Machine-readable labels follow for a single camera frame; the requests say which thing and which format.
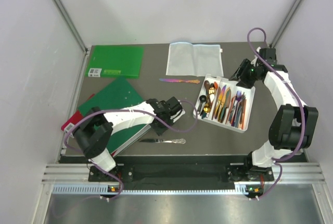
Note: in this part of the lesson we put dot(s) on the magenta folder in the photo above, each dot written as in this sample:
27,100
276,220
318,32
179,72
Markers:
74,119

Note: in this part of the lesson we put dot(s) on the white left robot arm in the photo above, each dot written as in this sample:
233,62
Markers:
94,131

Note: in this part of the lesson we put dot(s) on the brown wooden spoon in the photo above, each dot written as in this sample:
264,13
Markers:
207,88

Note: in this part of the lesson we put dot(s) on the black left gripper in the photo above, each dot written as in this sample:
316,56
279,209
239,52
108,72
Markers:
159,131

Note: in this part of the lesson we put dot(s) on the clear mesh zip pouch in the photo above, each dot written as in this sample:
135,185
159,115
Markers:
187,59

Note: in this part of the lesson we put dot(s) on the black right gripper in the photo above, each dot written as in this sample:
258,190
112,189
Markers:
240,74

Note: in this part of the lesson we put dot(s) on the black measuring spoon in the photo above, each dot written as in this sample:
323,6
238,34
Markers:
202,101

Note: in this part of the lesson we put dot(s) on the silver ornate butter knife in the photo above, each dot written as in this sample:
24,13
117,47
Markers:
175,141

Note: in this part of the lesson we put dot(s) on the teal knife in tray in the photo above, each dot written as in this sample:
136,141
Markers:
226,105

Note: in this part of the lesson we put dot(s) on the gold spoon in tray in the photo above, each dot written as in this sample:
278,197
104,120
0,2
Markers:
212,91

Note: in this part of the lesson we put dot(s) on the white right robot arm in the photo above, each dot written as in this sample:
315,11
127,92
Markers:
294,123

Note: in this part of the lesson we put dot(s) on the white cutlery tray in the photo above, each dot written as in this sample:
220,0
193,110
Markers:
220,82

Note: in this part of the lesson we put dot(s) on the teal handled gold spoon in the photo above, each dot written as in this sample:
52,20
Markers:
205,111

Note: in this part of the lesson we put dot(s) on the aluminium frame rail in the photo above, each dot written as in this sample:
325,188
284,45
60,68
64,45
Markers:
66,17

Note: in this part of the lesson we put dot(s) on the light green plastic folder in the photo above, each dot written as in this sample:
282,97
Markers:
115,61

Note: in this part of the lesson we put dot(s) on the black mounting base plate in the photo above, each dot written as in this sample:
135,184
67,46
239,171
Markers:
221,172

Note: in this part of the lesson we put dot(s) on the orange chopstick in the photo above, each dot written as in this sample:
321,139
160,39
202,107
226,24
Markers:
242,119

